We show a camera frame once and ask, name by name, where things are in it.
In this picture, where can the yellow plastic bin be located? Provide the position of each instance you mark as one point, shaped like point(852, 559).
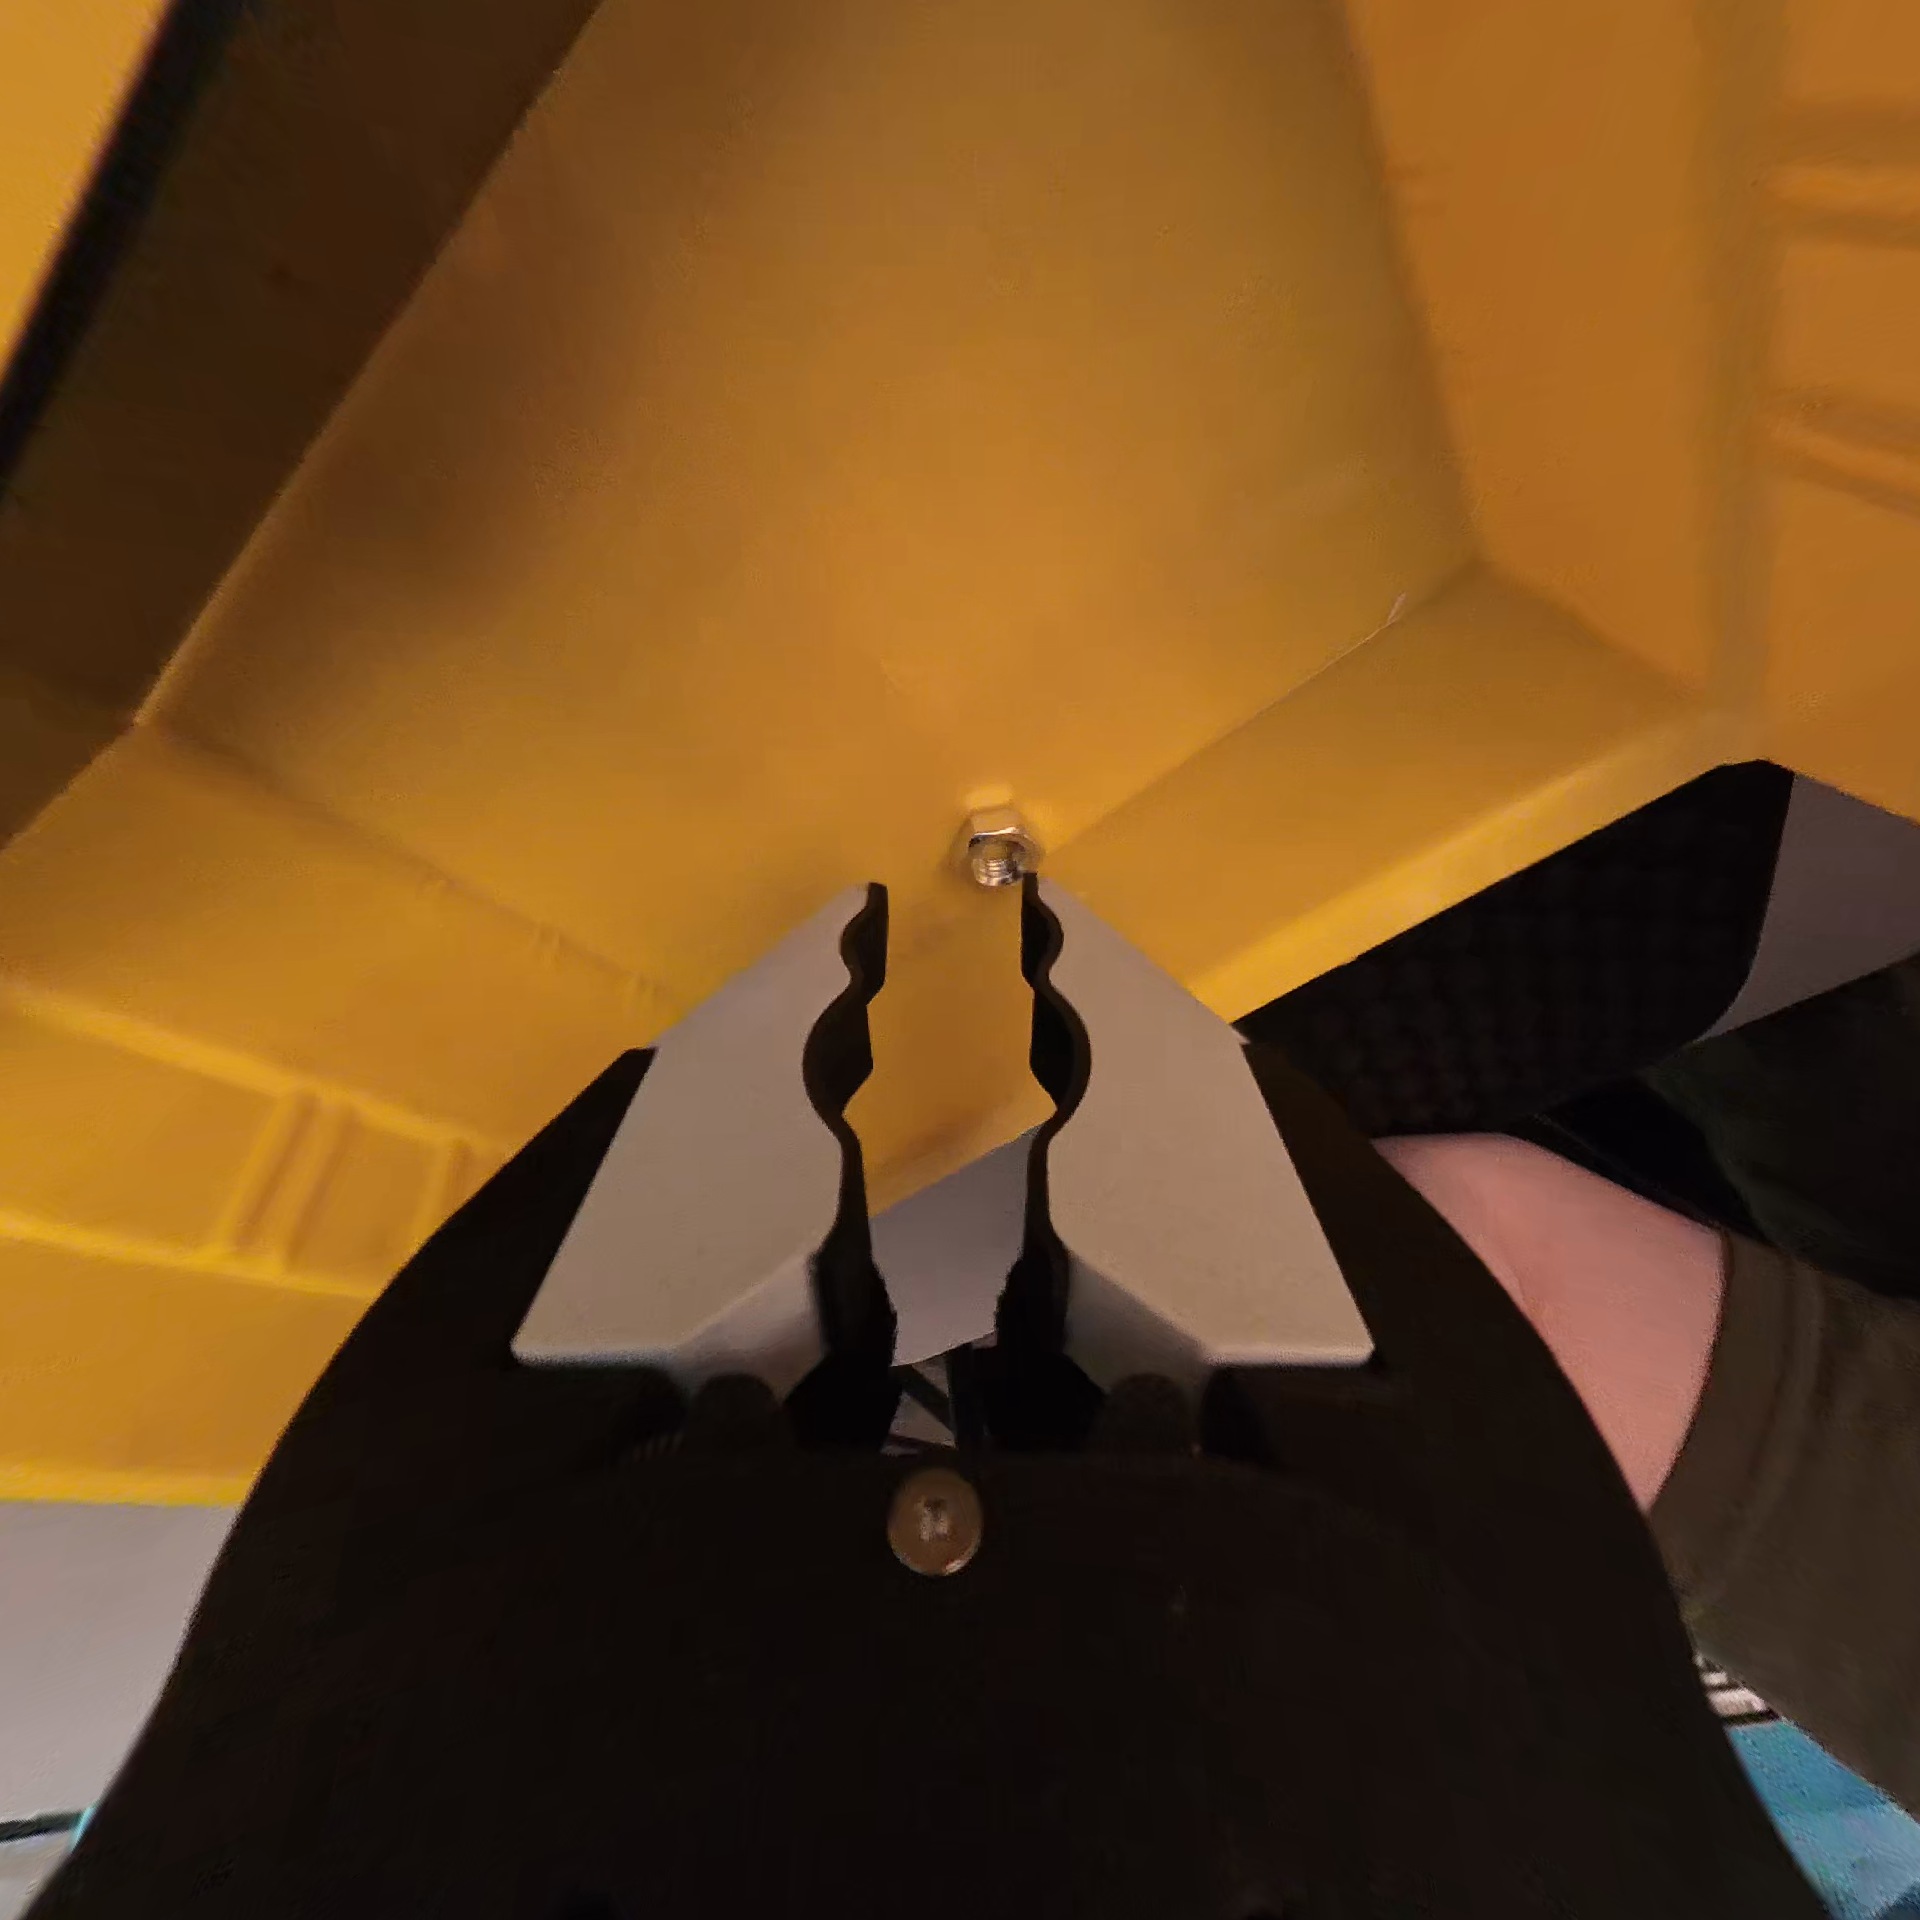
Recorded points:
point(902, 451)

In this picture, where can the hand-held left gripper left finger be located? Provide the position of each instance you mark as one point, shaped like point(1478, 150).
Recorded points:
point(690, 1201)

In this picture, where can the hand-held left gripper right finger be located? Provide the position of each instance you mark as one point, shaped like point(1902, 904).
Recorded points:
point(1200, 1201)

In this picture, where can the steel hex nut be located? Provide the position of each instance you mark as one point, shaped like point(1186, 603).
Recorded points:
point(993, 855)

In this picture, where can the person's left forearm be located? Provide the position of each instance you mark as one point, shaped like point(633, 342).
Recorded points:
point(1560, 1290)

